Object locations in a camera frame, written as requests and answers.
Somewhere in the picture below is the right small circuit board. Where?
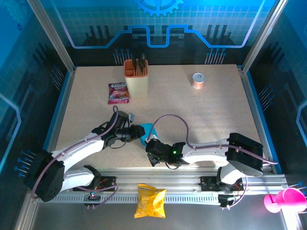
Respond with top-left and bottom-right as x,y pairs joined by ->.
218,194 -> 240,208

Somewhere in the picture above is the yellow chips bag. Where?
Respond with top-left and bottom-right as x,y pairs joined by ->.
134,184 -> 167,219

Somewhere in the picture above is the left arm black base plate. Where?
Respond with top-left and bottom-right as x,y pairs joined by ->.
72,176 -> 118,192

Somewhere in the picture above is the left aluminium corner post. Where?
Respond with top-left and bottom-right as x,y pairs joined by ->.
26,0 -> 76,74

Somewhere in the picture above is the magenta candy bag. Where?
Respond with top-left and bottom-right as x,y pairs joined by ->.
107,82 -> 130,105

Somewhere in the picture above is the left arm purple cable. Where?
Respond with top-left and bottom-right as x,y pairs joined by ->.
31,106 -> 120,209

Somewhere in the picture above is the pink plastic cup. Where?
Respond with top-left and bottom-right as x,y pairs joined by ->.
263,188 -> 307,213

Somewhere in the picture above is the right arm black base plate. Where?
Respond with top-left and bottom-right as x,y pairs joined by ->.
200,176 -> 244,192

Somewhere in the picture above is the small can orange label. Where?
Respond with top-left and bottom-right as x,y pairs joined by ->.
192,73 -> 205,90

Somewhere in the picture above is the beige utensil holder orange rim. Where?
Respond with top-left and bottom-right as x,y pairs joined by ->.
123,59 -> 150,99

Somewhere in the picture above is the left small circuit board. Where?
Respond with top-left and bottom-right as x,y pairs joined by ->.
83,193 -> 101,201

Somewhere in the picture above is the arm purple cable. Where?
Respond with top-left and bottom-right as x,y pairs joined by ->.
31,106 -> 120,209
146,114 -> 279,210

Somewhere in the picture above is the small circuit board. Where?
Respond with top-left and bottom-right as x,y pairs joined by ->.
218,194 -> 240,208
83,193 -> 101,201

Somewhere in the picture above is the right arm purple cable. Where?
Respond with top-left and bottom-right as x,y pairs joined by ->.
146,114 -> 279,210

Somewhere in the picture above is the right aluminium corner post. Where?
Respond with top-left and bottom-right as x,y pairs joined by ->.
242,0 -> 288,72

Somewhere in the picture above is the aluminium front frame rail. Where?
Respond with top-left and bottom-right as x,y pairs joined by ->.
32,167 -> 287,192

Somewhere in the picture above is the slotted grey cable duct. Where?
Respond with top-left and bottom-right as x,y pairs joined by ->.
51,194 -> 221,204

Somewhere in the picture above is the aluminium corner post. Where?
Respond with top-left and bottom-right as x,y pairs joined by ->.
242,0 -> 288,72
26,0 -> 76,74

